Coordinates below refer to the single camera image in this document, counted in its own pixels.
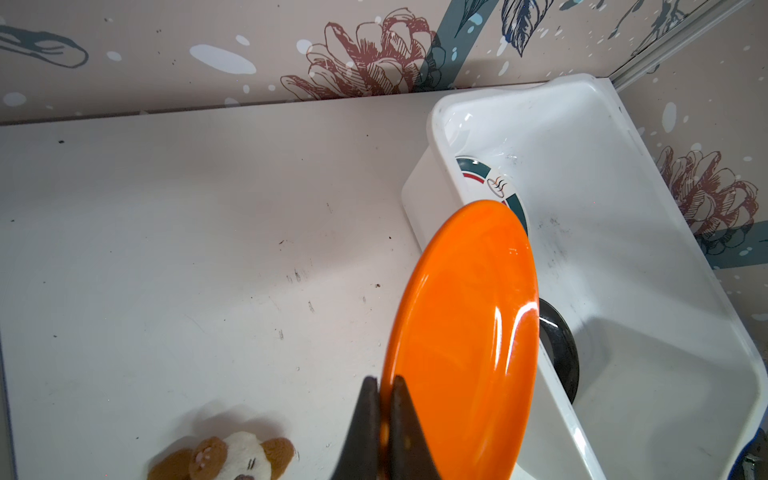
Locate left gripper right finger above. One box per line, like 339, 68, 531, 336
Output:
388, 376, 441, 480

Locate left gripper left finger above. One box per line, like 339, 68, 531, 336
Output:
331, 376, 381, 480

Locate orange plate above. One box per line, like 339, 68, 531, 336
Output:
381, 200, 540, 479

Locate black plate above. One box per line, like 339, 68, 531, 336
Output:
539, 298, 580, 404

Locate white plate green red rim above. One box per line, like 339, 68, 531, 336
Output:
456, 156, 528, 232

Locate white plastic bin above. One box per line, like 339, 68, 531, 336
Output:
402, 74, 767, 479

